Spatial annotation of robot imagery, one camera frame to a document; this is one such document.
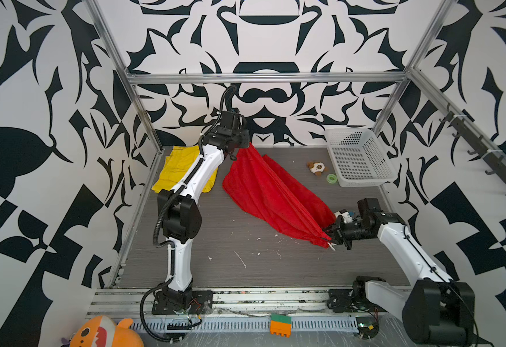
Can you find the green circuit board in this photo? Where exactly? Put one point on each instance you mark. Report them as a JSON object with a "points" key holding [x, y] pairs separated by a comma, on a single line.
{"points": [[368, 328]]}

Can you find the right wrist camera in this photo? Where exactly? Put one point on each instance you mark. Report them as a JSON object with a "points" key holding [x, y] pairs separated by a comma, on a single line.
{"points": [[347, 216]]}

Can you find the green tape roll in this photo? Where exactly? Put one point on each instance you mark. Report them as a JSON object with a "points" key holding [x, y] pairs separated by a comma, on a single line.
{"points": [[331, 178]]}

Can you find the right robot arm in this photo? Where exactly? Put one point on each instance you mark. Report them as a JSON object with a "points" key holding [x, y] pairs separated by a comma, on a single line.
{"points": [[437, 310]]}

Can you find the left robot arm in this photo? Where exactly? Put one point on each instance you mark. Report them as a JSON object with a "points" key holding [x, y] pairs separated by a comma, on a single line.
{"points": [[179, 218]]}

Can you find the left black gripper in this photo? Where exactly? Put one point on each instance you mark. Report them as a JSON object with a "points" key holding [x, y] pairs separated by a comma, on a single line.
{"points": [[244, 142]]}

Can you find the white plastic basket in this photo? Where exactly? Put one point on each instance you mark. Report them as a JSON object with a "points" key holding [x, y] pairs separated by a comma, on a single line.
{"points": [[358, 157]]}

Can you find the orange shark plush toy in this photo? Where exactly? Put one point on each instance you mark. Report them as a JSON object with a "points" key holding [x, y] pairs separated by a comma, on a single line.
{"points": [[102, 331]]}

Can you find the white slotted cable duct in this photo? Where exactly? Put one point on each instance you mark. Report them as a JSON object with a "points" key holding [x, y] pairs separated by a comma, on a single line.
{"points": [[344, 324]]}

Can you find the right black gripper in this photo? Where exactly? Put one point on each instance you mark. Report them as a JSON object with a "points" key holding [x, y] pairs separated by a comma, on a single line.
{"points": [[337, 234]]}

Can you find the orange green toy block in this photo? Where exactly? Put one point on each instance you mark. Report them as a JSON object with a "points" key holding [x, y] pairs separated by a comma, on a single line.
{"points": [[280, 325]]}

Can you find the grey wall hook rack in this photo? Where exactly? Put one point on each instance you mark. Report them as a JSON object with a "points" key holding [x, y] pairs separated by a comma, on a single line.
{"points": [[480, 146]]}

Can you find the brown white plush toy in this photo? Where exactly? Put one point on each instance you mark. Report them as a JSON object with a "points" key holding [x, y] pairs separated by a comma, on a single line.
{"points": [[317, 168]]}

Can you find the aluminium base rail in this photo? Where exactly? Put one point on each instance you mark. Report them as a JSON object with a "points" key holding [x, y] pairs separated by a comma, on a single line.
{"points": [[124, 303]]}

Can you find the yellow shorts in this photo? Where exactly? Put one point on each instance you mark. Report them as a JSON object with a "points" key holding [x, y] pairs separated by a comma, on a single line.
{"points": [[176, 165]]}

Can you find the red shorts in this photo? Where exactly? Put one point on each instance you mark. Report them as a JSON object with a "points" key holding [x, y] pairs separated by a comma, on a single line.
{"points": [[264, 189]]}

